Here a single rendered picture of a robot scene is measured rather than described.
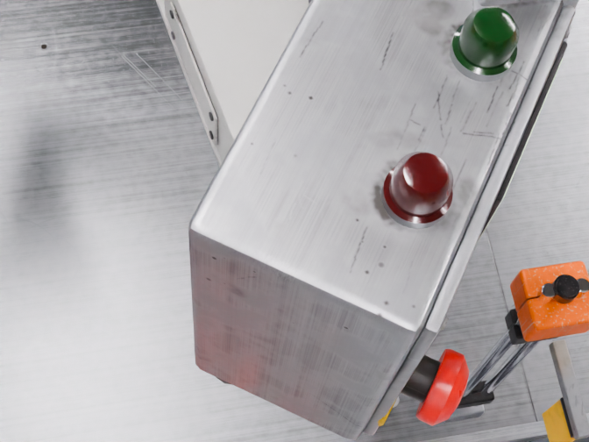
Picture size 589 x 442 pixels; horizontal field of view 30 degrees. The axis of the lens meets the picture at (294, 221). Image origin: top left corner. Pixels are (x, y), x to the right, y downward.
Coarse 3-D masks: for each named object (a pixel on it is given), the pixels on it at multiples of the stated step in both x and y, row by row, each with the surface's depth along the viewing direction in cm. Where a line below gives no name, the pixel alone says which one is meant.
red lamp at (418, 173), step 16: (400, 160) 40; (416, 160) 39; (432, 160) 39; (400, 176) 39; (416, 176) 39; (432, 176) 39; (448, 176) 39; (384, 192) 41; (400, 192) 39; (416, 192) 39; (432, 192) 39; (448, 192) 39; (400, 208) 40; (416, 208) 39; (432, 208) 40; (448, 208) 40; (400, 224) 41; (416, 224) 40; (432, 224) 41
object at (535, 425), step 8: (520, 424) 91; (528, 424) 91; (536, 424) 91; (544, 424) 91; (472, 432) 90; (480, 432) 90; (488, 432) 90; (496, 432) 90; (504, 432) 90; (512, 432) 90; (520, 432) 90; (528, 432) 90; (536, 432) 90; (544, 432) 90; (424, 440) 90; (432, 440) 90; (440, 440) 90; (448, 440) 90; (456, 440) 90; (464, 440) 90; (472, 440) 90; (480, 440) 90; (488, 440) 90; (496, 440) 90; (504, 440) 90; (512, 440) 90; (520, 440) 91
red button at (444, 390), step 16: (448, 352) 53; (416, 368) 53; (432, 368) 53; (448, 368) 52; (464, 368) 53; (416, 384) 53; (432, 384) 52; (448, 384) 52; (464, 384) 53; (416, 400) 54; (432, 400) 52; (448, 400) 52; (416, 416) 53; (432, 416) 52; (448, 416) 53
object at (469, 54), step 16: (480, 16) 42; (496, 16) 42; (464, 32) 42; (480, 32) 42; (496, 32) 42; (512, 32) 42; (464, 48) 43; (480, 48) 42; (496, 48) 42; (512, 48) 42; (464, 64) 43; (480, 64) 43; (496, 64) 43; (512, 64) 43; (480, 80) 43
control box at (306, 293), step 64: (320, 0) 44; (384, 0) 44; (448, 0) 45; (320, 64) 43; (384, 64) 43; (448, 64) 44; (256, 128) 42; (320, 128) 42; (384, 128) 42; (448, 128) 42; (512, 128) 43; (256, 192) 41; (320, 192) 41; (192, 256) 42; (256, 256) 40; (320, 256) 40; (384, 256) 40; (448, 256) 40; (256, 320) 46; (320, 320) 42; (384, 320) 39; (256, 384) 55; (320, 384) 50; (384, 384) 46
